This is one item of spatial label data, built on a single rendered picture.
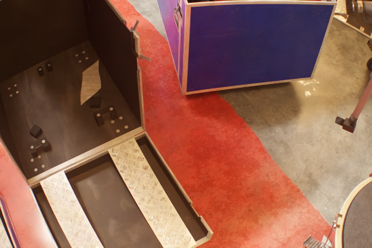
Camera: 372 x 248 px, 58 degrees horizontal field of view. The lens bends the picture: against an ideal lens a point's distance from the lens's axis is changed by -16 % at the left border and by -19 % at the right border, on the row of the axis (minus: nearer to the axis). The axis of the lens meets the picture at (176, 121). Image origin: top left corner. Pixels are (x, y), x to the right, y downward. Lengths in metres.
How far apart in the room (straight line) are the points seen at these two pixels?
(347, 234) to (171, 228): 1.14
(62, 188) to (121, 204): 0.39
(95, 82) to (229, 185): 1.15
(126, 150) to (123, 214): 0.40
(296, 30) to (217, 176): 1.09
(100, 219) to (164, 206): 0.41
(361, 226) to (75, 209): 1.65
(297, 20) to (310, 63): 0.49
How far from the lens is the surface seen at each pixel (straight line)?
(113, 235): 2.36
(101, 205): 2.44
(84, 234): 2.32
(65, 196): 2.38
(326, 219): 2.60
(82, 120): 2.59
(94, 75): 2.82
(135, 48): 1.98
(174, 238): 2.32
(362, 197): 1.80
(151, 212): 2.33
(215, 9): 2.18
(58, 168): 2.44
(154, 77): 2.99
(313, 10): 2.46
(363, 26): 4.19
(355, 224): 1.73
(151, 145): 2.49
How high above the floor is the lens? 2.24
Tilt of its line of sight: 55 degrees down
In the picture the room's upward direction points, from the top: 2 degrees clockwise
